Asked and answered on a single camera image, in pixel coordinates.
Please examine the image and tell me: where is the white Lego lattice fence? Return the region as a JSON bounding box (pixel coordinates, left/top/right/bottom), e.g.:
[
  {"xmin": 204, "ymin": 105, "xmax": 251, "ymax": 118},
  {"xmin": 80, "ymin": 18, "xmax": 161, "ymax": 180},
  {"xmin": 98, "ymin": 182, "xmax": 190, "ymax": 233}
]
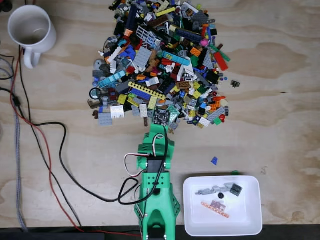
[{"xmin": 136, "ymin": 25, "xmax": 156, "ymax": 49}]

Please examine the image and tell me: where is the black Lego tire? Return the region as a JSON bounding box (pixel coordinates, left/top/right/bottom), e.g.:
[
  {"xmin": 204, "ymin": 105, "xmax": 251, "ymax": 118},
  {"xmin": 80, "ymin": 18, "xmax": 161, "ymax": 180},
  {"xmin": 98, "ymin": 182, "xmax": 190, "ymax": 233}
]
[{"xmin": 89, "ymin": 87, "xmax": 101, "ymax": 100}]

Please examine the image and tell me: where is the dark grey Lego plate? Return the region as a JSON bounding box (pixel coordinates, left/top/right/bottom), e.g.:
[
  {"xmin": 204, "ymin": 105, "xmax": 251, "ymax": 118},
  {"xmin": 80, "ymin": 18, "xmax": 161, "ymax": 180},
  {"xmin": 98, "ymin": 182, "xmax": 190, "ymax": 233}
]
[{"xmin": 192, "ymin": 10, "xmax": 209, "ymax": 23}]

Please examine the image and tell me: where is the black cable loop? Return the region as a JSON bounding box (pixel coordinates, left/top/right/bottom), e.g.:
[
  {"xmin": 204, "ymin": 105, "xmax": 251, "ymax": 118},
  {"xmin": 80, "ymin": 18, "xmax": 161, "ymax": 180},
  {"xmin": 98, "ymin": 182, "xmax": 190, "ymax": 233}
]
[{"xmin": 0, "ymin": 53, "xmax": 16, "ymax": 81}]

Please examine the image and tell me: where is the long yellow Lego beam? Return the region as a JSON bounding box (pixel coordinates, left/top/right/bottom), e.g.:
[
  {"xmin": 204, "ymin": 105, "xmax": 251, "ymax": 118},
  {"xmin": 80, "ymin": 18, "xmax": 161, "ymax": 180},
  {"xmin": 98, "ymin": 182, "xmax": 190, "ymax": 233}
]
[{"xmin": 127, "ymin": 81, "xmax": 167, "ymax": 101}]

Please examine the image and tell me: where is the white mug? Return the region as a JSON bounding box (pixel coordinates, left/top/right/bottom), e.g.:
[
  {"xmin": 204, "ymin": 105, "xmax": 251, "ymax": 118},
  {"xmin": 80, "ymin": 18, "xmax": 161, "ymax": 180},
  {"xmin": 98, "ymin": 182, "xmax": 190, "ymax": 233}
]
[{"xmin": 7, "ymin": 4, "xmax": 57, "ymax": 70}]

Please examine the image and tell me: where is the orange Lego technic beam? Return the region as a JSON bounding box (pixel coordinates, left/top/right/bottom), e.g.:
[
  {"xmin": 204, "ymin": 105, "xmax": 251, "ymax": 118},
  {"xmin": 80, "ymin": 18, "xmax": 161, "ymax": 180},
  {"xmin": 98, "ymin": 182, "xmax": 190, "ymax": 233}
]
[{"xmin": 199, "ymin": 201, "xmax": 230, "ymax": 220}]

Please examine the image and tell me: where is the lime yellow Lego plate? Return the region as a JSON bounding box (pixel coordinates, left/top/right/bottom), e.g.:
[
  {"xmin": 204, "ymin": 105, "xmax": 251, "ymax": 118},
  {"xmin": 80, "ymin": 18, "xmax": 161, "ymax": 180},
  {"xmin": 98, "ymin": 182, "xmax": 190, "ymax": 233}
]
[{"xmin": 147, "ymin": 95, "xmax": 159, "ymax": 111}]

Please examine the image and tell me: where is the long yellow Lego plate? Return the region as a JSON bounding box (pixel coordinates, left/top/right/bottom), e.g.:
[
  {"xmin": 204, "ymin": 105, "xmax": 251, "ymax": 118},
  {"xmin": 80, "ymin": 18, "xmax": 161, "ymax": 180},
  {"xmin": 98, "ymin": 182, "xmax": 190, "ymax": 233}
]
[{"xmin": 155, "ymin": 6, "xmax": 177, "ymax": 18}]

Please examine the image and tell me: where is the pink Lego plate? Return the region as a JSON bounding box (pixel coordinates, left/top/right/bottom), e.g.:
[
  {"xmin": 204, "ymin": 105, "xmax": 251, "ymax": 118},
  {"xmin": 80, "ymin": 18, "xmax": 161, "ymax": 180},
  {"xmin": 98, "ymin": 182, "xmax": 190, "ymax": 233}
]
[{"xmin": 210, "ymin": 199, "xmax": 227, "ymax": 210}]

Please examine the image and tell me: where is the thin black cable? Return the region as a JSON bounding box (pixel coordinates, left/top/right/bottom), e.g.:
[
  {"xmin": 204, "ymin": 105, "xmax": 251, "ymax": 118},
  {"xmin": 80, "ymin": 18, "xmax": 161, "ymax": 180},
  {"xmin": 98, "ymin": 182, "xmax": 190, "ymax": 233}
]
[{"xmin": 18, "ymin": 46, "xmax": 83, "ymax": 227}]

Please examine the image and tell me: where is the long cyan Lego plate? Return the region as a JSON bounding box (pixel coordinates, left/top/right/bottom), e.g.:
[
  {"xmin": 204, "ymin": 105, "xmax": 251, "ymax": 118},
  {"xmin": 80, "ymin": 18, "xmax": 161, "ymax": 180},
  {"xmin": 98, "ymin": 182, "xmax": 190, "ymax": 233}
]
[{"xmin": 161, "ymin": 50, "xmax": 191, "ymax": 66}]

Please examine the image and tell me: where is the white Lego grille brick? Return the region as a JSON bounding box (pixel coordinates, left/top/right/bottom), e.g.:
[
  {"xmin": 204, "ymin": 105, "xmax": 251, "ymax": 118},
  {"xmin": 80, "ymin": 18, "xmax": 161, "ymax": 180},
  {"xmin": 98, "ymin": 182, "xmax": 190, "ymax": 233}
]
[{"xmin": 110, "ymin": 105, "xmax": 125, "ymax": 121}]

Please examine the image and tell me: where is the camera circuit board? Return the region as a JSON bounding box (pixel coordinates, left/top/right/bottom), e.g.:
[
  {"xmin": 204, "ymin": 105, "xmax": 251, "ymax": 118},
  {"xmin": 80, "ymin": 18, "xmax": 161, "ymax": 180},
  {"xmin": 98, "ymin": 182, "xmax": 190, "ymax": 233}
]
[{"xmin": 152, "ymin": 107, "xmax": 172, "ymax": 127}]

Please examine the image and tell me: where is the long navy Lego brick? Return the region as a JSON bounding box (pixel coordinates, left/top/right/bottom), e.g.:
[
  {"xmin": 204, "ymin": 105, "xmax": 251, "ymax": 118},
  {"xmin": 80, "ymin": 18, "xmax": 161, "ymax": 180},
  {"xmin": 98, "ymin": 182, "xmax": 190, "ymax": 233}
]
[{"xmin": 125, "ymin": 4, "xmax": 138, "ymax": 30}]

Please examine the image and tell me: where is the thick black cable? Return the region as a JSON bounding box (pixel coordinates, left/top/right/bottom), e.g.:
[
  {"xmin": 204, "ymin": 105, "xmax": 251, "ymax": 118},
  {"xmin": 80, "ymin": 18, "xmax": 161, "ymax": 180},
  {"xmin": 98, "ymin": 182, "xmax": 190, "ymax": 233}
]
[{"xmin": 9, "ymin": 89, "xmax": 151, "ymax": 206}]

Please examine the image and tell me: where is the red cable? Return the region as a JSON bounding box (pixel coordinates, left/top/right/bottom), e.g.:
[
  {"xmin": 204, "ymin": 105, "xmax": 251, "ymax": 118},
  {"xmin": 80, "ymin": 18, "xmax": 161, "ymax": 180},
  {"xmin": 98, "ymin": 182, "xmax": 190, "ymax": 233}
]
[{"xmin": 9, "ymin": 46, "xmax": 142, "ymax": 237}]

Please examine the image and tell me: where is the brown Lego plate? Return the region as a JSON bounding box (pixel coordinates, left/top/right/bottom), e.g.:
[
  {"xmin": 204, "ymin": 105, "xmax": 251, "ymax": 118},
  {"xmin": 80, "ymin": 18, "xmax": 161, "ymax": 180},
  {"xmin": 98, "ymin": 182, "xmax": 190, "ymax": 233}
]
[{"xmin": 147, "ymin": 15, "xmax": 170, "ymax": 29}]

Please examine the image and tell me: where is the grey braided cable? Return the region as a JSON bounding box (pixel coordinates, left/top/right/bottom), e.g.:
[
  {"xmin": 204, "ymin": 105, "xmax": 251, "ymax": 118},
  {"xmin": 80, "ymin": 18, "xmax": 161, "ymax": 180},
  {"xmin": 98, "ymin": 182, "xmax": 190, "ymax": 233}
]
[{"xmin": 0, "ymin": 59, "xmax": 28, "ymax": 232}]

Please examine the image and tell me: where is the red Lego plate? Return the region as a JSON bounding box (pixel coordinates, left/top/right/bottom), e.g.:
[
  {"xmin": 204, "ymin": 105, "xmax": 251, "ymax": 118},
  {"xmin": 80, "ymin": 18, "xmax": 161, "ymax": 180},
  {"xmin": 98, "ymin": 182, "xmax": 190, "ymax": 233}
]
[{"xmin": 213, "ymin": 51, "xmax": 229, "ymax": 72}]

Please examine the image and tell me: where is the white red servo wire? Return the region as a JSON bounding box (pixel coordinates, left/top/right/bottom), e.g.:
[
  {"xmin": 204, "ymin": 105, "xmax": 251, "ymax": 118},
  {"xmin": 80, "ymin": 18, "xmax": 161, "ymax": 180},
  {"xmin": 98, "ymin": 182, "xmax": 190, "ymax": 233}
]
[
  {"xmin": 151, "ymin": 133, "xmax": 165, "ymax": 158},
  {"xmin": 123, "ymin": 153, "xmax": 151, "ymax": 179}
]

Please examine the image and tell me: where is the large grey Lego plate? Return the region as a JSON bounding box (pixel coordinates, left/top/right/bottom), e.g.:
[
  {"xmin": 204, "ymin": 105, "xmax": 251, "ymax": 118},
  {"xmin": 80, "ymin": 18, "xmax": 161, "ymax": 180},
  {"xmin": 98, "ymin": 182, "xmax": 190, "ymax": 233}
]
[{"xmin": 132, "ymin": 46, "xmax": 153, "ymax": 69}]

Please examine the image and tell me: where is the long dark blue Lego plate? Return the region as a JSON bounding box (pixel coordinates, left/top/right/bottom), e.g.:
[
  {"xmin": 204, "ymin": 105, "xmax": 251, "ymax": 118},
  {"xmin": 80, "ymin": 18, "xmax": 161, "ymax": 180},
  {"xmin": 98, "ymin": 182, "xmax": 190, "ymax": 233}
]
[{"xmin": 175, "ymin": 27, "xmax": 203, "ymax": 43}]

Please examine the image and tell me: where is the white plastic bin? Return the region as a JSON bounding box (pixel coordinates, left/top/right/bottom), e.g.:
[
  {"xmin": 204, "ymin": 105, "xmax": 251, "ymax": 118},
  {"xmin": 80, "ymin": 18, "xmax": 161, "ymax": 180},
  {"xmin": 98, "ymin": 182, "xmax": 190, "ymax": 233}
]
[{"xmin": 183, "ymin": 175, "xmax": 263, "ymax": 237}]

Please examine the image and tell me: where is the long grey Lego plate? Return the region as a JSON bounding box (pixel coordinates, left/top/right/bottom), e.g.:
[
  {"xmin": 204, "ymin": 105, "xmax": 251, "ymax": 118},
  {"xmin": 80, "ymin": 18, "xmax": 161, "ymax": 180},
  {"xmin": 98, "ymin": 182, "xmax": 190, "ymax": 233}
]
[{"xmin": 206, "ymin": 106, "xmax": 226, "ymax": 121}]

